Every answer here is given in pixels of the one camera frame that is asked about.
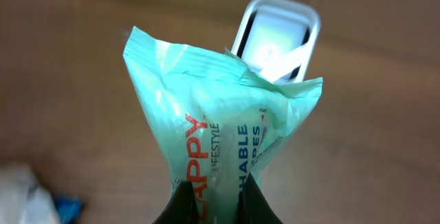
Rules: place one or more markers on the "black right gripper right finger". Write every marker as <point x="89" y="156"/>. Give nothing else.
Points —
<point x="253" y="208"/>

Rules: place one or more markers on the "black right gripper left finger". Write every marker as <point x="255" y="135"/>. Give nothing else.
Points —
<point x="182" y="208"/>

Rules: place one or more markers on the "mint wet wipes pack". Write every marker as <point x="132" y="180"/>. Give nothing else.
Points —
<point x="214" y="119"/>

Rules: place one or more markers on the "blue Oreo cookie pack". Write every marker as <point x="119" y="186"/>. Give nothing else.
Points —
<point x="68" y="208"/>

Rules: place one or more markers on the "beige tissue pack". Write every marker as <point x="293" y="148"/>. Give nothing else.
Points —
<point x="23" y="199"/>

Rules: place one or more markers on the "white barcode scanner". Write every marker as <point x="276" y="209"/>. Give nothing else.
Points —
<point x="276" y="39"/>

